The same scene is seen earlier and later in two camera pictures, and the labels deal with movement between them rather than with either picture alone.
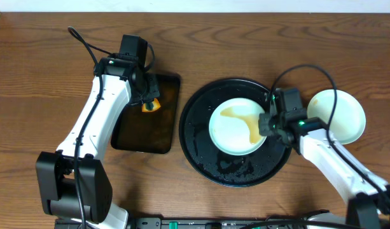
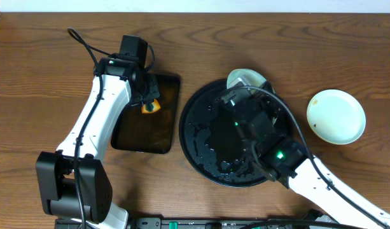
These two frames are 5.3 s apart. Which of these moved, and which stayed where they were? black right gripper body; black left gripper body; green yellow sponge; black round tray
Moved: black right gripper body
Stayed: black round tray; black left gripper body; green yellow sponge
